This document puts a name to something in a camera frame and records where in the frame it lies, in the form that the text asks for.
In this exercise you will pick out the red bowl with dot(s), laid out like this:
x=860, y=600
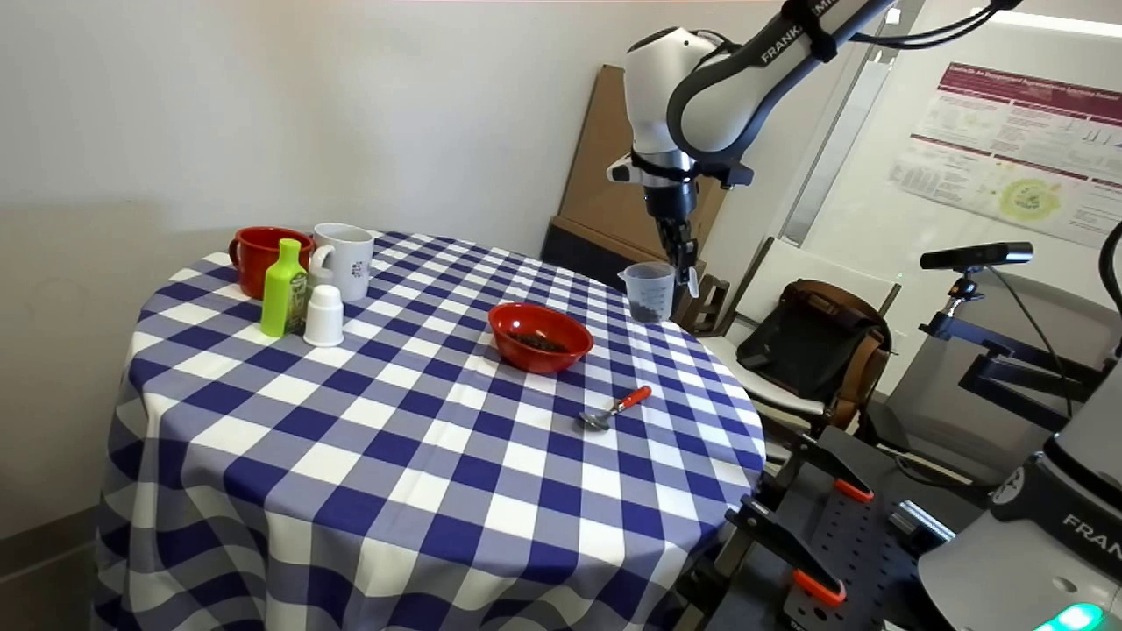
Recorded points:
x=514, y=339

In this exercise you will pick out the small white plastic bottle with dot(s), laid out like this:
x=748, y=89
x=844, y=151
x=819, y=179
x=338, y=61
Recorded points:
x=325, y=316

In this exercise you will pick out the large brown cardboard box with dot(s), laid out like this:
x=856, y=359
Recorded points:
x=597, y=197

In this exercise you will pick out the brown leather bag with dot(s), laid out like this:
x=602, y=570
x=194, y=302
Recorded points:
x=808, y=339

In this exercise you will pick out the white mug with print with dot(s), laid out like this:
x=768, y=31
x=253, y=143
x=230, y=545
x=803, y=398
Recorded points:
x=352, y=268

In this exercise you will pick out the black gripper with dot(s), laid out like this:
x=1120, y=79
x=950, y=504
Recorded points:
x=673, y=196

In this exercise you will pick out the grey metal cabinet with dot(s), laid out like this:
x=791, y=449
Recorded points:
x=933, y=398

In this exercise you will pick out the red mug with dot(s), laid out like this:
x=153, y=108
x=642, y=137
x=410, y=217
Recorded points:
x=251, y=263

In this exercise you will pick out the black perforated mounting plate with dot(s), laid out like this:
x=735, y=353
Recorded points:
x=865, y=550

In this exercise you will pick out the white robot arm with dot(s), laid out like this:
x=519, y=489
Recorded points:
x=704, y=108

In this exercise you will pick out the green plastic bottle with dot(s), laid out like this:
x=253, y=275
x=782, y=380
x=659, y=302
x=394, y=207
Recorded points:
x=283, y=299

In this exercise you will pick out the blue black camera stand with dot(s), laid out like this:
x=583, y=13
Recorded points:
x=1019, y=374

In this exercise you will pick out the blue white checked tablecloth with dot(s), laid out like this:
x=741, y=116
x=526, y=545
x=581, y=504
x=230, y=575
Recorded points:
x=387, y=468

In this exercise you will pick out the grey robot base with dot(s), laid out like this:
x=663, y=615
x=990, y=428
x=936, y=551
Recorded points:
x=1019, y=574

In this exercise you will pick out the black stereo camera bar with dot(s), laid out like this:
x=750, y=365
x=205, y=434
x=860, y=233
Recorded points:
x=977, y=254

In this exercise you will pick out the white poster maroon header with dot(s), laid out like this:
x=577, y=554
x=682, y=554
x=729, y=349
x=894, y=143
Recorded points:
x=1019, y=151

